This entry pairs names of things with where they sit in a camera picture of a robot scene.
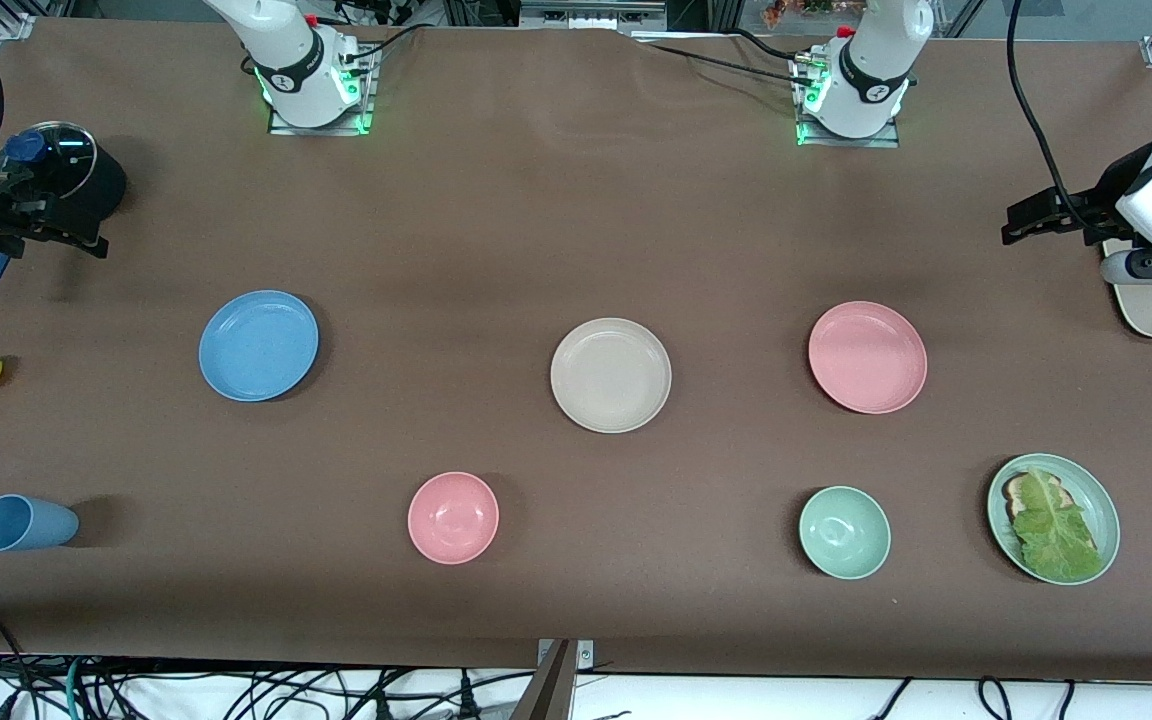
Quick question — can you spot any black base cable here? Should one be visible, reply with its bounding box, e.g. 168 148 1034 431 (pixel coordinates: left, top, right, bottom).
341 22 432 76
726 28 802 63
636 38 809 89

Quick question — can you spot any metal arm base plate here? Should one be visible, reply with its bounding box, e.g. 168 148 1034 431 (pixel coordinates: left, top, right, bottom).
266 45 377 137
794 55 902 149

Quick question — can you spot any toast slice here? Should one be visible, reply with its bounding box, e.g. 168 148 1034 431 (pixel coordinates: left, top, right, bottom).
1002 473 1072 521

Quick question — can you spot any blue plate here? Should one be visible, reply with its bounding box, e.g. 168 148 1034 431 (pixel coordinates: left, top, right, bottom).
198 290 320 403

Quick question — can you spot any glass lid with blue knob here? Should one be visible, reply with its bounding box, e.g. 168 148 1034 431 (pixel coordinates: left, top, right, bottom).
0 121 97 201

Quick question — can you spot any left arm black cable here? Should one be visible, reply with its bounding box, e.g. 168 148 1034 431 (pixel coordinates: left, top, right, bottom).
1006 0 1074 203

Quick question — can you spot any beige plate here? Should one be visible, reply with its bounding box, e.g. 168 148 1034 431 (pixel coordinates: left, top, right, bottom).
550 317 673 435

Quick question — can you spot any green bowl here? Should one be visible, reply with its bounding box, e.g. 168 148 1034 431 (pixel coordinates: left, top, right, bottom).
799 485 892 581

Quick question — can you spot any blue cup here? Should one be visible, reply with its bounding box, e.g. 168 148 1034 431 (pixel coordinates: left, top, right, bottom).
0 494 80 553

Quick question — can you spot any black pot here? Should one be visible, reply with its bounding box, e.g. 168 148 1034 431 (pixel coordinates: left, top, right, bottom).
0 120 128 246

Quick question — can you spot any pink bowl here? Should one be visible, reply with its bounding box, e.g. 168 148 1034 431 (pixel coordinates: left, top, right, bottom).
407 471 500 566

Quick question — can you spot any pink plate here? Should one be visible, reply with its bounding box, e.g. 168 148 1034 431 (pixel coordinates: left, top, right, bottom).
808 301 929 415

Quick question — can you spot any grey equipment box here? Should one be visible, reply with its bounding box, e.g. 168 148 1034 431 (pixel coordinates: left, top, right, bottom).
519 0 667 31

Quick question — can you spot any table cover cloth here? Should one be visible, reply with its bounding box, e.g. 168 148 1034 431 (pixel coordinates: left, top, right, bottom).
0 17 1152 683

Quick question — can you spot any green lettuce leaf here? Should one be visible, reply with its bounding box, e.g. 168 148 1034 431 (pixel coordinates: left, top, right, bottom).
1012 466 1105 583

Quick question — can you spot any green plate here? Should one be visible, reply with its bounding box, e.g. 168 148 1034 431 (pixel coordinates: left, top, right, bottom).
986 453 1121 586

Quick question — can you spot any small metal bracket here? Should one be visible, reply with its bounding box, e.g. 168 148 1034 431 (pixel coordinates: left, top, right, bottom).
536 640 595 671

